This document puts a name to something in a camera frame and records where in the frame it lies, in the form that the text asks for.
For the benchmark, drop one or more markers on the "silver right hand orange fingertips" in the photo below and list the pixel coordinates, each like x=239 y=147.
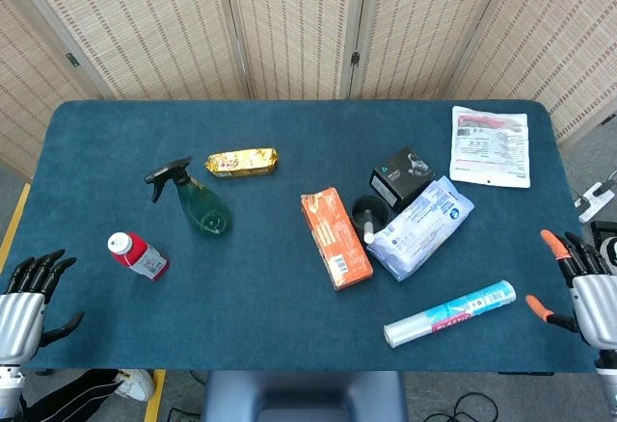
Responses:
x=595 y=306

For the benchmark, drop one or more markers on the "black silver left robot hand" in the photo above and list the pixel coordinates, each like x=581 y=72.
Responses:
x=21 y=318

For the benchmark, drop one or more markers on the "white small tube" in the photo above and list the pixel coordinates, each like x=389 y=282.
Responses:
x=368 y=229

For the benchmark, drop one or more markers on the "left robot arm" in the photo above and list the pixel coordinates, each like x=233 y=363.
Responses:
x=9 y=388

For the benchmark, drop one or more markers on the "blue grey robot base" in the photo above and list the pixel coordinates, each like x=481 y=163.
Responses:
x=303 y=398

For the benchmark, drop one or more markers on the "black round cup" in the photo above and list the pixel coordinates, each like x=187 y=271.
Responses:
x=378 y=210

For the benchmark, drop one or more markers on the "black trouser leg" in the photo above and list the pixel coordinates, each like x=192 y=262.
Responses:
x=67 y=398

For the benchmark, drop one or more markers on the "white power strip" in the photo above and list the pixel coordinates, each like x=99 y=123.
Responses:
x=595 y=200

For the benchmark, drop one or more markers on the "white shoe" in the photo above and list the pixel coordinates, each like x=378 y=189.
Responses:
x=137 y=383

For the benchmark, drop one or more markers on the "red bottle white cap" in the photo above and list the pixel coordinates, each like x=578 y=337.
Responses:
x=140 y=255

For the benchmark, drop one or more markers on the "plastic bag roll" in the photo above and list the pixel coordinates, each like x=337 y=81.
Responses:
x=448 y=316

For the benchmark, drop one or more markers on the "white pouch red print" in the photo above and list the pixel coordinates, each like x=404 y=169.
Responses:
x=490 y=150

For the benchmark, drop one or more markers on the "white blue plastic pack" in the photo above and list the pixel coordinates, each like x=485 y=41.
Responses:
x=424 y=224

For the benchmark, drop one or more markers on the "green spray bottle black trigger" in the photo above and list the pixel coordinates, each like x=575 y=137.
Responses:
x=202 y=205

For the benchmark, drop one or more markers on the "woven folding screen panel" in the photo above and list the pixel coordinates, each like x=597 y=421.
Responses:
x=554 y=41
x=144 y=22
x=294 y=22
x=29 y=85
x=424 y=22

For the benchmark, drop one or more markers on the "black cardboard box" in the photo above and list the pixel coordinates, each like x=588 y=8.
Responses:
x=400 y=176

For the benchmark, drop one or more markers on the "blue table cloth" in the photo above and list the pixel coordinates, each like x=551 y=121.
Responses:
x=270 y=306

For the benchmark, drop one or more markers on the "black screen hinge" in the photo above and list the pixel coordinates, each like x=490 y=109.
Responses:
x=72 y=60
x=356 y=58

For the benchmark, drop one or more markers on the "orange cardboard box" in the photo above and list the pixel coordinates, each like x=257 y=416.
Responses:
x=337 y=239

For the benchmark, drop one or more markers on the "gold snack packet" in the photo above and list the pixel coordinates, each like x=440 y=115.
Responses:
x=243 y=162

